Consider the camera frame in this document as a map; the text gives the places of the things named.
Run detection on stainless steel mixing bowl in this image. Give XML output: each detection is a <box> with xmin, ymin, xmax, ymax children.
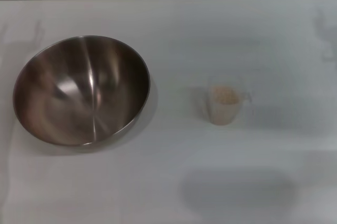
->
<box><xmin>12</xmin><ymin>35</ymin><xmax>151</xmax><ymax>148</ymax></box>

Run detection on white rice grains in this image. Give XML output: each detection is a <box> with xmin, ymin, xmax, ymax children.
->
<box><xmin>212</xmin><ymin>85</ymin><xmax>240</xmax><ymax>125</ymax></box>

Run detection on clear plastic measuring cup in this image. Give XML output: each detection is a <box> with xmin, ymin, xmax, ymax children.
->
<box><xmin>206</xmin><ymin>75</ymin><xmax>253</xmax><ymax>126</ymax></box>

